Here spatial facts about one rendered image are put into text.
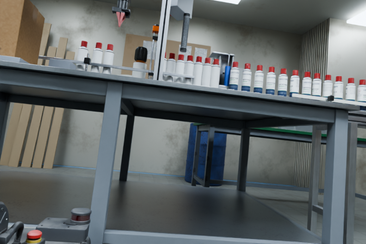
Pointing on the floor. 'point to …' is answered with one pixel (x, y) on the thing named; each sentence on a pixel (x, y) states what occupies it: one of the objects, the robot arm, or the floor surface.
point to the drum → (219, 154)
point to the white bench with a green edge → (294, 135)
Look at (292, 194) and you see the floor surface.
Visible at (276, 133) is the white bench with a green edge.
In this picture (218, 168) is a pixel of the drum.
